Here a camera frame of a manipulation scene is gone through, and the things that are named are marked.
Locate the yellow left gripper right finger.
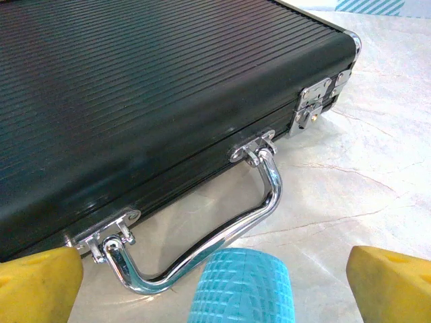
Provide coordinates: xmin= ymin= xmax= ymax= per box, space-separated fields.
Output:
xmin=346 ymin=246 xmax=431 ymax=323

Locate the teal textured handle tool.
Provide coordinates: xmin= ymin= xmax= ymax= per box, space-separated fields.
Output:
xmin=189 ymin=247 xmax=294 ymax=323

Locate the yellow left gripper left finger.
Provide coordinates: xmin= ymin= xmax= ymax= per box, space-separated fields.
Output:
xmin=0 ymin=246 xmax=85 ymax=323

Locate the black ribbed case, chrome handle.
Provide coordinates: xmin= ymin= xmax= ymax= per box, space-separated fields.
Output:
xmin=0 ymin=0 xmax=363 ymax=297

